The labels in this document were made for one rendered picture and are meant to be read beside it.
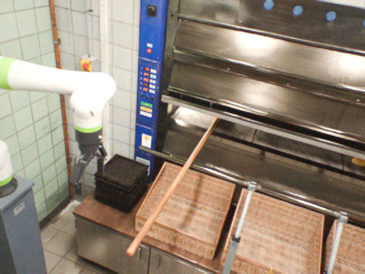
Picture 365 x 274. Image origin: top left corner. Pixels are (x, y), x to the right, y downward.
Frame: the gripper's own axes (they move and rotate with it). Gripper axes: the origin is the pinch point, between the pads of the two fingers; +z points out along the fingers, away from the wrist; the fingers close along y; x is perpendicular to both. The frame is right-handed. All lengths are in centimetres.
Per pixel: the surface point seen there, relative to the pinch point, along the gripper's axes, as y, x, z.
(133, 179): -71, -18, 63
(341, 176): -104, 107, 27
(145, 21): -99, -32, -36
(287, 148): -115, 72, 27
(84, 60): -94, -74, -1
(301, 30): -106, 56, -50
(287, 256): -81, 94, 85
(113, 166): -76, -38, 64
